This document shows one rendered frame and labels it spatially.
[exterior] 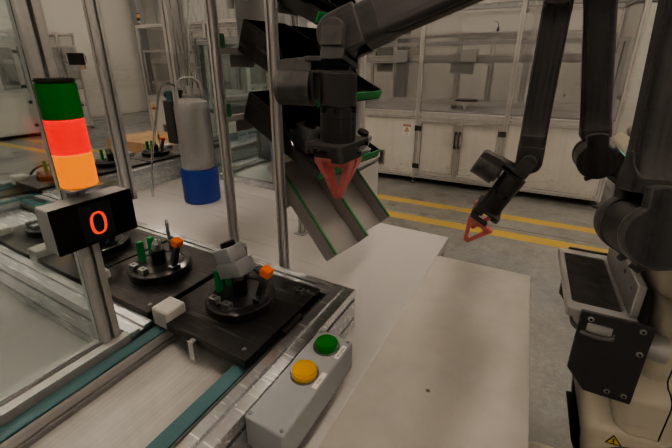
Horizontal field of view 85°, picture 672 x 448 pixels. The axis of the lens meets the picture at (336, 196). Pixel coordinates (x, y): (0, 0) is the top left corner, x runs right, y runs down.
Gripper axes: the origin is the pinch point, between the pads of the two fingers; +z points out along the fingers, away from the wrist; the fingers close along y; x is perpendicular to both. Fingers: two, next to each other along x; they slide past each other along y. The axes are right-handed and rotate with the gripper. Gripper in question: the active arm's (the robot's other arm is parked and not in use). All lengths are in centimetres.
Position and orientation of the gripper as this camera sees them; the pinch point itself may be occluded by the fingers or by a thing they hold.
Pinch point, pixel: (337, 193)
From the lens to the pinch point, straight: 62.5
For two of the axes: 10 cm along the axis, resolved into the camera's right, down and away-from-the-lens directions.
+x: 8.7, 1.7, -4.7
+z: -0.1, 9.4, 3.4
